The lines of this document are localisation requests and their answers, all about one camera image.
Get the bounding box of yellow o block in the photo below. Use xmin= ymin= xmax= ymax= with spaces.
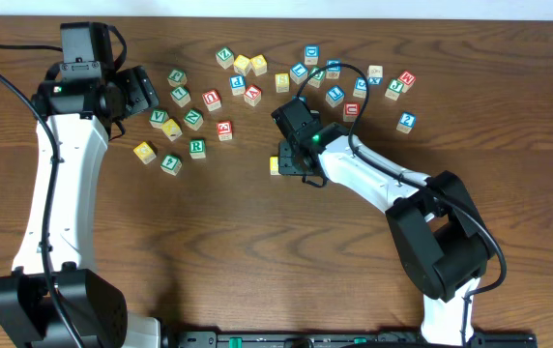
xmin=270 ymin=157 xmax=279 ymax=175
xmin=250 ymin=54 xmax=268 ymax=76

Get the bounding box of green R block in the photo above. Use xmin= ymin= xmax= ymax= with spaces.
xmin=189 ymin=139 xmax=207 ymax=160

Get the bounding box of blue l block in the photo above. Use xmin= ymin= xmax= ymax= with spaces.
xmin=289 ymin=62 xmax=308 ymax=84
xmin=292 ymin=95 xmax=306 ymax=103

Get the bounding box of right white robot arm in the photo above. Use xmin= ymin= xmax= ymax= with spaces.
xmin=278 ymin=122 xmax=505 ymax=346

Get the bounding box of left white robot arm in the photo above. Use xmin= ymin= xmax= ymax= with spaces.
xmin=0 ymin=66 xmax=175 ymax=347

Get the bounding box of green V block left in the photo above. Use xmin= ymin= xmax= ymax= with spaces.
xmin=149 ymin=108 xmax=169 ymax=129

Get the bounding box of green 7 block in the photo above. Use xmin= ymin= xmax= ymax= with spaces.
xmin=170 ymin=86 xmax=190 ymax=107

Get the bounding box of green block upper left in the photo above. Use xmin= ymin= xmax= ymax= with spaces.
xmin=167 ymin=69 xmax=188 ymax=87

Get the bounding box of yellow tilted block left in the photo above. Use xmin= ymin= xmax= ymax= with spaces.
xmin=161 ymin=119 xmax=183 ymax=141

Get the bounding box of green N block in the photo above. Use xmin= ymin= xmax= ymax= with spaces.
xmin=184 ymin=109 xmax=204 ymax=131

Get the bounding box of yellow C block left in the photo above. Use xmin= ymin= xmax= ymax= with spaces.
xmin=133 ymin=142 xmax=157 ymax=164

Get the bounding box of red U block left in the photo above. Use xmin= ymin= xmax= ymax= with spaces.
xmin=202 ymin=89 xmax=222 ymax=111

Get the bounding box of red u block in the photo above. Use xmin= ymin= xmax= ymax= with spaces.
xmin=343 ymin=102 xmax=361 ymax=123
xmin=202 ymin=89 xmax=222 ymax=111

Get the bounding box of red U block right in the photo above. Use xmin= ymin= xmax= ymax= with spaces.
xmin=343 ymin=102 xmax=361 ymax=123

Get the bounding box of blue I block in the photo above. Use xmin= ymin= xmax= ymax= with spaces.
xmin=326 ymin=85 xmax=345 ymax=107

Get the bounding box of red A block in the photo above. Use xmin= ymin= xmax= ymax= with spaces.
xmin=244 ymin=85 xmax=262 ymax=106

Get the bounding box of yellow S block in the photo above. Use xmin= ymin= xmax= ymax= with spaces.
xmin=275 ymin=73 xmax=290 ymax=93

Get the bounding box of red E block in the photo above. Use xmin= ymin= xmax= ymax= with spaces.
xmin=217 ymin=121 xmax=233 ymax=141

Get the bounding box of green 4 block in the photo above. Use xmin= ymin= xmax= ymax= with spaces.
xmin=160 ymin=155 xmax=182 ymax=176

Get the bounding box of green B block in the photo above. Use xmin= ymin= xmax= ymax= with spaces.
xmin=307 ymin=67 xmax=326 ymax=88

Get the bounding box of green Z block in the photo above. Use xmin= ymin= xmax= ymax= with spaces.
xmin=216 ymin=46 xmax=235 ymax=70

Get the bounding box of blue D block right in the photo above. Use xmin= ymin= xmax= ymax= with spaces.
xmin=326 ymin=60 xmax=341 ymax=79

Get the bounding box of blue d block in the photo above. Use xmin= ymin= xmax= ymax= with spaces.
xmin=304 ymin=45 xmax=319 ymax=66
xmin=326 ymin=60 xmax=341 ymax=79

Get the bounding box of blue 5 block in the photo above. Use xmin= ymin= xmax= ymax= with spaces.
xmin=353 ymin=77 xmax=367 ymax=99

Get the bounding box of blue P block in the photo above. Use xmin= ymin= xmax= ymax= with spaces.
xmin=229 ymin=74 xmax=246 ymax=96

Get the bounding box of yellow O block top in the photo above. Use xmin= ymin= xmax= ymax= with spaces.
xmin=250 ymin=54 xmax=268 ymax=76

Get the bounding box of yellow block beside Z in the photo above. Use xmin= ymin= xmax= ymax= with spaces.
xmin=233 ymin=54 xmax=252 ymax=76

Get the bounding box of blue D block top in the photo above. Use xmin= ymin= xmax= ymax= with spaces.
xmin=304 ymin=45 xmax=319 ymax=66

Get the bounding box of blue X block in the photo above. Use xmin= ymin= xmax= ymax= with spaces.
xmin=367 ymin=65 xmax=383 ymax=85

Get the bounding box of blue 2 block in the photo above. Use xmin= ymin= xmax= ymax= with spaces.
xmin=396 ymin=112 xmax=417 ymax=133

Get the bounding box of green J block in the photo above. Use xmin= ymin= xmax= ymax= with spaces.
xmin=385 ymin=79 xmax=405 ymax=101

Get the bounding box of red M block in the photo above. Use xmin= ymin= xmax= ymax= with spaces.
xmin=398 ymin=71 xmax=416 ymax=93

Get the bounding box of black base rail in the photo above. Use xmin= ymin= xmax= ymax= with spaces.
xmin=163 ymin=331 xmax=538 ymax=348

